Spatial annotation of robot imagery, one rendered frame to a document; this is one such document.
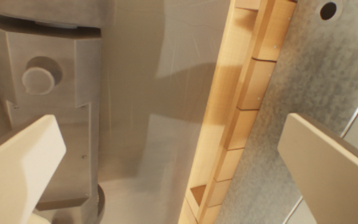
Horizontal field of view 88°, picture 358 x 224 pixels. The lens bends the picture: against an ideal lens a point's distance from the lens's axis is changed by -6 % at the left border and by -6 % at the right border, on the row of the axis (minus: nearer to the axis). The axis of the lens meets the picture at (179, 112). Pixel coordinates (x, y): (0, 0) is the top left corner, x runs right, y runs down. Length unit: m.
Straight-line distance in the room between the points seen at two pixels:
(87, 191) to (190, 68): 0.42
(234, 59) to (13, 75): 0.53
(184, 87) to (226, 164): 0.27
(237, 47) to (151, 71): 0.26
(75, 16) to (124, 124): 0.37
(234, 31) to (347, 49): 0.29
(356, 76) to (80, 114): 0.48
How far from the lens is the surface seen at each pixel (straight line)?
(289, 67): 0.51
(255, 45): 0.51
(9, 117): 0.40
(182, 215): 1.05
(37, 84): 0.30
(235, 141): 0.59
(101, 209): 0.65
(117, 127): 0.62
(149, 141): 0.68
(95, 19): 0.34
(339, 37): 0.46
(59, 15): 0.32
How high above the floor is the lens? 0.52
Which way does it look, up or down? 53 degrees down
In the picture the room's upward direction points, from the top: 145 degrees clockwise
